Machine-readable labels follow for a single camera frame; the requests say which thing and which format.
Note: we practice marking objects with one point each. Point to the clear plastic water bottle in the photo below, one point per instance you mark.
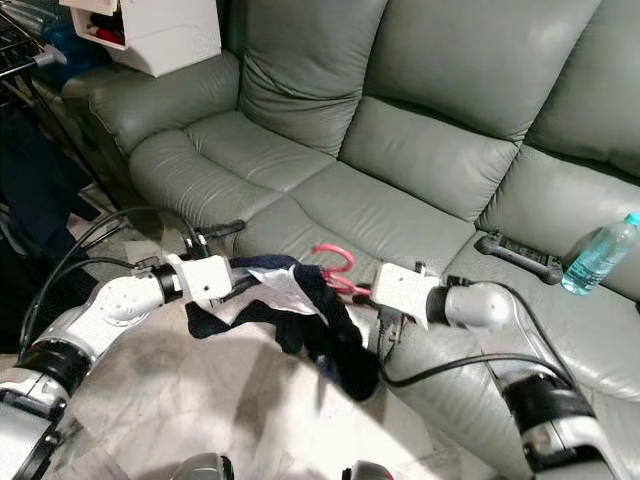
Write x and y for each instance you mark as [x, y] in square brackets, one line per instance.
[595, 262]

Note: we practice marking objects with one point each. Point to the red plastic hanger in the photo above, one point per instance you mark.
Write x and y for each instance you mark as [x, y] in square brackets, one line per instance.
[350, 258]

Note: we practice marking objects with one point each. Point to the black grey print garment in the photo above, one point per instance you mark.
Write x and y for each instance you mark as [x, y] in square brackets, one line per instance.
[15, 300]

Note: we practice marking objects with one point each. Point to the grey leather sofa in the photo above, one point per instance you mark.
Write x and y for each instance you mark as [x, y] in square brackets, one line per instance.
[420, 150]

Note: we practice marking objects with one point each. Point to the white printed paper sheet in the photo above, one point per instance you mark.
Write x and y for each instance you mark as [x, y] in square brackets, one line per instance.
[90, 5]

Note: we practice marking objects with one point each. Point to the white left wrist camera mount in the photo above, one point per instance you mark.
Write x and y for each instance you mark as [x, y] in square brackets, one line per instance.
[205, 280]

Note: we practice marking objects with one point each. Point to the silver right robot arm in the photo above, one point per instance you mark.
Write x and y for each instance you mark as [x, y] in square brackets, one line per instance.
[480, 305]

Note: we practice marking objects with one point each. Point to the grey left robot leg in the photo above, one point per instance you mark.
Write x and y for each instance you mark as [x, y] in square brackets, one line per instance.
[205, 469]

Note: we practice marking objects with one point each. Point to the small red object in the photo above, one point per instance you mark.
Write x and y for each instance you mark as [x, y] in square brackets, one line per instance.
[112, 34]

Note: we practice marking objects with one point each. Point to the grey right robot leg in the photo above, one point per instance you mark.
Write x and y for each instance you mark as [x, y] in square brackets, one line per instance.
[372, 472]

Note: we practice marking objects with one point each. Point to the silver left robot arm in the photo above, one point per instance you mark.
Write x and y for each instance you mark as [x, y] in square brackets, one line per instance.
[120, 310]

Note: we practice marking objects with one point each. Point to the navy and white garment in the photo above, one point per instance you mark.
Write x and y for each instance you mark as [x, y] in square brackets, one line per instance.
[320, 340]

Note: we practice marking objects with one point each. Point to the grey robot leg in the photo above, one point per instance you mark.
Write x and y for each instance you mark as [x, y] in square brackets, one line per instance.
[372, 472]
[205, 469]

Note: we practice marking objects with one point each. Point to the grey handheld controller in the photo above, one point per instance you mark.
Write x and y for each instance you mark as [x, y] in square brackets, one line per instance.
[520, 258]

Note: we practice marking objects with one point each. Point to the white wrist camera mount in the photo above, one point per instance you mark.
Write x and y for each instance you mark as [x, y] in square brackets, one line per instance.
[205, 280]
[405, 290]

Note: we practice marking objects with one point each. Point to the white storage box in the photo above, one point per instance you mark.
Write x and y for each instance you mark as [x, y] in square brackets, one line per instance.
[180, 40]

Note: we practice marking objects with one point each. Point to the dark navy hanging garment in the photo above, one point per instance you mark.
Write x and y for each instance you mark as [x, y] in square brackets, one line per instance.
[40, 180]

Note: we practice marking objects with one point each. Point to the black metal drying rack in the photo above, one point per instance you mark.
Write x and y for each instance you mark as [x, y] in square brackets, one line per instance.
[15, 45]

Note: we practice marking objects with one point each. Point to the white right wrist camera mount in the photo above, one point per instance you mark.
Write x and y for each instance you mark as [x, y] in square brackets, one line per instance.
[405, 290]

